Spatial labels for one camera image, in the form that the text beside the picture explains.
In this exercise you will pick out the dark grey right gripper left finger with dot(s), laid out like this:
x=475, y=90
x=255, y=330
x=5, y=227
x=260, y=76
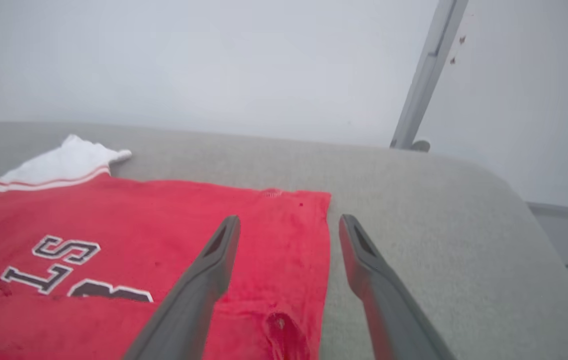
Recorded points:
x=199, y=295

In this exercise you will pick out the red white lettered jersey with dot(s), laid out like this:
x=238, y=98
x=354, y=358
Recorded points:
x=139, y=215

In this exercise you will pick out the grey metal pole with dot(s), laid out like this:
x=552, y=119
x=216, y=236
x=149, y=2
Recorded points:
x=426, y=70

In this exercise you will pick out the grey fabric sofa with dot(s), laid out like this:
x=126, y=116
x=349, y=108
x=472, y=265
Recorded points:
x=439, y=225

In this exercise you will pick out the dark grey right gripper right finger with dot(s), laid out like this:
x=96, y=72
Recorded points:
x=389, y=310

